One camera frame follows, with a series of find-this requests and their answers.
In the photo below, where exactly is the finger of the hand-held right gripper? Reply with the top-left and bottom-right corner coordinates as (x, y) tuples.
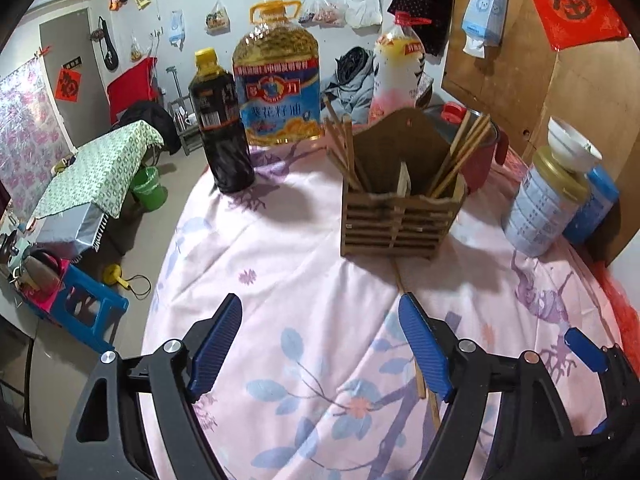
(575, 407), (640, 453)
(565, 327), (635, 407)

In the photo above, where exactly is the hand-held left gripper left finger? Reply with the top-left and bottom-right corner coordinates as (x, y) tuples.
(59, 292), (244, 480)

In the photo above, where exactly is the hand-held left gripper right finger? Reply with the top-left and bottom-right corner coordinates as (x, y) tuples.
(397, 292), (584, 480)

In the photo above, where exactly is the wooden chopstick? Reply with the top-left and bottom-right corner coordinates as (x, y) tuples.
(392, 259), (442, 431)

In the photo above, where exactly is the wooden slatted chopstick holder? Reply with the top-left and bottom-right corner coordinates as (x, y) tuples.
(341, 108), (469, 262)

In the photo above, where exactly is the pile of wooden chopsticks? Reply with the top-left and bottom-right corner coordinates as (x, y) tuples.
(322, 94), (494, 199)

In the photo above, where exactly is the red mesh bag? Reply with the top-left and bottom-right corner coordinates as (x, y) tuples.
(597, 260), (640, 362)

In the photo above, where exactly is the pink floral tablecloth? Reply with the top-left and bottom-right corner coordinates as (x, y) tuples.
(141, 137), (632, 480)

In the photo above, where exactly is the yellow hair dryer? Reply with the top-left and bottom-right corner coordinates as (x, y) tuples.
(102, 264), (151, 301)

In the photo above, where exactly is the blue plastic stool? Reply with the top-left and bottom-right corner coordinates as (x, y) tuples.
(50, 265), (130, 354)

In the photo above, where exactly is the blue plastic container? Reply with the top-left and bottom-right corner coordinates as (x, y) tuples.
(562, 167), (621, 246)

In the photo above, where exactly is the pale blue tin can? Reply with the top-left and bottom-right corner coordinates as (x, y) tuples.
(502, 147), (589, 259)

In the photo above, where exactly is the pink plastic stool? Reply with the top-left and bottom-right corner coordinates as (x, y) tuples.
(20, 280), (72, 322)

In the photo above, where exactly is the green plastic bucket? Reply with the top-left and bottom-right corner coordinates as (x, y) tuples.
(131, 167), (169, 211)

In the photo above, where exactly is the red pot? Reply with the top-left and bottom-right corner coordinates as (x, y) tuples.
(425, 102), (509, 197)

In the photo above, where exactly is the kettle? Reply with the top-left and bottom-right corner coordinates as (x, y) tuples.
(15, 249), (67, 302)

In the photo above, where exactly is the dark soy sauce bottle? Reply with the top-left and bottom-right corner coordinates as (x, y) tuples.
(188, 48), (256, 195)

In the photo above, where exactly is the white bowl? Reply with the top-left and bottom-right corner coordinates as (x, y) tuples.
(546, 116), (604, 177)

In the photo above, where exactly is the green patterned tablecloth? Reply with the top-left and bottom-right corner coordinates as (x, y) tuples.
(32, 120), (164, 222)

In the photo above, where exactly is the small metal stool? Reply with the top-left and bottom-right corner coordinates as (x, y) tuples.
(167, 97), (204, 156)

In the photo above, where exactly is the black jacket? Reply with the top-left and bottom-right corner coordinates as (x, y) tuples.
(117, 101), (181, 156)

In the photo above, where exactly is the large cooking oil bottle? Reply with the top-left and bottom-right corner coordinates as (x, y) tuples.
(232, 0), (324, 149)

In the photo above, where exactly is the grey door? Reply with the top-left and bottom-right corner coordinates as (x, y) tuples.
(40, 7), (112, 150)

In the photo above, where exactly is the wooden cabinet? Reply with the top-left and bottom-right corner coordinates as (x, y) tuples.
(442, 0), (640, 267)

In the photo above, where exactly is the red cloth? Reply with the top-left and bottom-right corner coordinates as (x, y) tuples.
(107, 57), (159, 124)

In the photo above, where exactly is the grey padded jacket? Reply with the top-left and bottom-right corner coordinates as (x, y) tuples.
(320, 46), (376, 126)

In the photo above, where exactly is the red-capped plastic bottle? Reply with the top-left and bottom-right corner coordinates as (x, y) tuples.
(369, 11), (432, 126)

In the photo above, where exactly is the pink floral curtain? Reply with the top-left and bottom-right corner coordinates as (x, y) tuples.
(0, 57), (71, 222)

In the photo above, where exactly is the red paper door decoration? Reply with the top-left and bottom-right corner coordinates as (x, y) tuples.
(55, 69), (81, 104)

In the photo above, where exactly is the black hanging bag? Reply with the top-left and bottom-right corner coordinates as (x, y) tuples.
(97, 16), (120, 72)

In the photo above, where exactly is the small clear plastic bag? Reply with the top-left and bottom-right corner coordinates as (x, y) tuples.
(206, 0), (232, 36)

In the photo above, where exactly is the white plastic bag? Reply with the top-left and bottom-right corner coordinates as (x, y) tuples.
(342, 0), (384, 30)

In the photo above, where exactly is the blue white tissue pack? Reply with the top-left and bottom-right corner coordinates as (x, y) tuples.
(461, 0), (511, 59)

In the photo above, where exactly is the dark floral hanging cloth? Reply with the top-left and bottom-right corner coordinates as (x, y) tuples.
(387, 0), (459, 57)

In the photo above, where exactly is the clear plastic bag with snacks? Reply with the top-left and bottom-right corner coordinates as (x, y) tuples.
(299, 0), (347, 29)

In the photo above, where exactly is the red square wall poster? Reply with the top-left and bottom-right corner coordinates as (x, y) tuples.
(520, 0), (630, 52)

